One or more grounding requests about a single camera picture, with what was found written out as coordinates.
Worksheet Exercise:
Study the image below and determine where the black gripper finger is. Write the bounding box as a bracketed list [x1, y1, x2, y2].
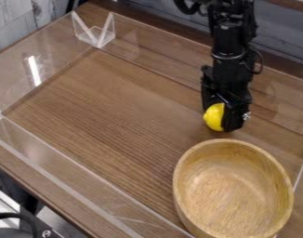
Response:
[221, 100, 250, 132]
[201, 85, 218, 110]

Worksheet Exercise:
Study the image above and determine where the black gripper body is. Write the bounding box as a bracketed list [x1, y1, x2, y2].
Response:
[201, 64, 253, 104]

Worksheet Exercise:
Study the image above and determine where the yellow lemon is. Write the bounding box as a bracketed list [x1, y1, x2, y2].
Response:
[202, 103, 224, 132]

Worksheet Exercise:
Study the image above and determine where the brown wooden bowl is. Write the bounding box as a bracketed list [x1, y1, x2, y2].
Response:
[172, 139, 293, 238]

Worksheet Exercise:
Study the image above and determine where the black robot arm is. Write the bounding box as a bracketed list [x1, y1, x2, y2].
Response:
[173, 0, 262, 132]

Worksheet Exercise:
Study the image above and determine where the clear acrylic tray wall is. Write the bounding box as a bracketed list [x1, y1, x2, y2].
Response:
[0, 7, 303, 238]

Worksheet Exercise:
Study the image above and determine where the clear acrylic corner bracket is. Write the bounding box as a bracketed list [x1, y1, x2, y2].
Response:
[70, 12, 116, 48]

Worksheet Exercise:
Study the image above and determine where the black cable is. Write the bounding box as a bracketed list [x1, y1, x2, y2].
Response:
[0, 211, 37, 238]

